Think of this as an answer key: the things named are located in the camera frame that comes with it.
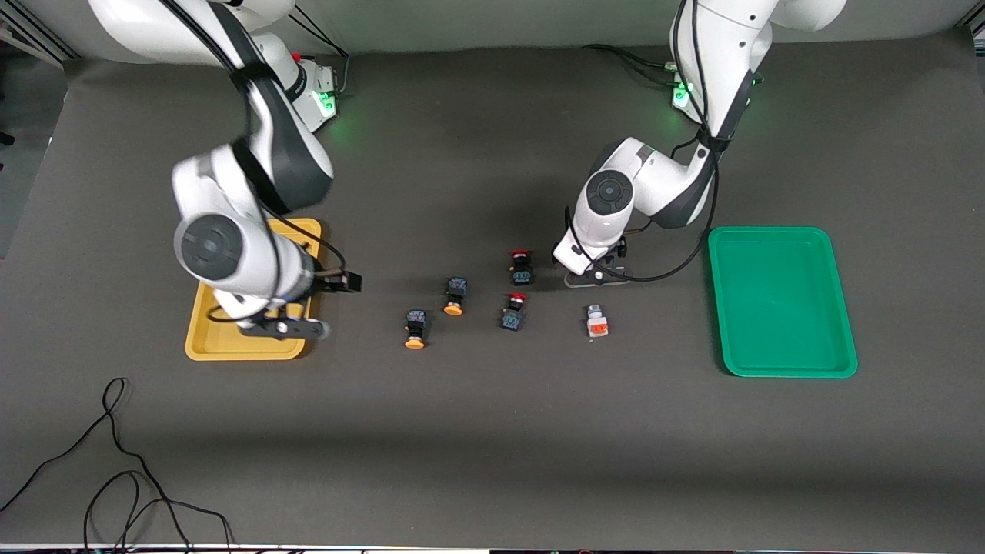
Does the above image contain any yellow plastic tray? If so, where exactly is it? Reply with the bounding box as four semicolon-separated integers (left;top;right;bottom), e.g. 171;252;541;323
185;218;322;362

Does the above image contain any green plastic tray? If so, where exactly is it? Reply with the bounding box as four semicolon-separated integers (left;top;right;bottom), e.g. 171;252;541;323
707;225;859;379

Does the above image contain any dark grey table mat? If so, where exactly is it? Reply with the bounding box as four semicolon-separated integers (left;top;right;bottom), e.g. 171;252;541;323
0;27;985;551

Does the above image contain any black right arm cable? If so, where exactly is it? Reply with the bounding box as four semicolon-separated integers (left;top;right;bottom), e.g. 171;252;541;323
158;0;347;324

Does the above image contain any black left base cable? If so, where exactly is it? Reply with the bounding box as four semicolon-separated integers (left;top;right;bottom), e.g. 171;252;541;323
581;43;679;87

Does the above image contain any black base cable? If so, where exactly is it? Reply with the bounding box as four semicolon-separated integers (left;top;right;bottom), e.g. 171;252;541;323
581;43;679;87
291;2;352;97

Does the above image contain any black right base cable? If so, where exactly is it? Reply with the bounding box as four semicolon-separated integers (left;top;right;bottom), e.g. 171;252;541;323
291;2;352;97

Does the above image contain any thin black loose cable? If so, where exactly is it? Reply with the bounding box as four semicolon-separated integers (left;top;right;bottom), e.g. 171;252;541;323
83;469;235;554
0;377;193;554

